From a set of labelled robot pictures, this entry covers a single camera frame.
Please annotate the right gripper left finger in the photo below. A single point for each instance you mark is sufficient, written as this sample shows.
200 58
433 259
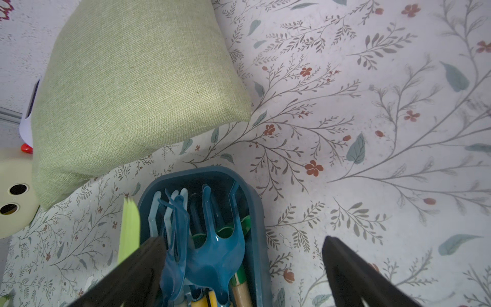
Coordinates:
135 282

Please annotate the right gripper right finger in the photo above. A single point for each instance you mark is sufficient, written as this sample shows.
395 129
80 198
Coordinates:
354 282

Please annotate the blue rake yellow handle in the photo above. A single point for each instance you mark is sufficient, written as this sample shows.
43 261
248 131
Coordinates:
173 273
214 263

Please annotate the lime shovel wooden handle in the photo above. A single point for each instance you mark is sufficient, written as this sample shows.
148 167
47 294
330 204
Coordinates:
130 230

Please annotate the teal plastic storage box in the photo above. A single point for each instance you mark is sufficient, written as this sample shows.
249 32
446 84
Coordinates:
221 179

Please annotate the light blue fork white handle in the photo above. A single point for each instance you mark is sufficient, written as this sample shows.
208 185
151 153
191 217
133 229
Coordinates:
167 213

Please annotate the green rake wooden handle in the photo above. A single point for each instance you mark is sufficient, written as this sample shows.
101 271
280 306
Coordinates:
238 283

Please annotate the purple toy toaster box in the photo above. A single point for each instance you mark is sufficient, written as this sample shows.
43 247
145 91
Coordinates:
25 129

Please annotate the green square pillow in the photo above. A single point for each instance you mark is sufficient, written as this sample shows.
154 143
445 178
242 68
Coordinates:
124 79

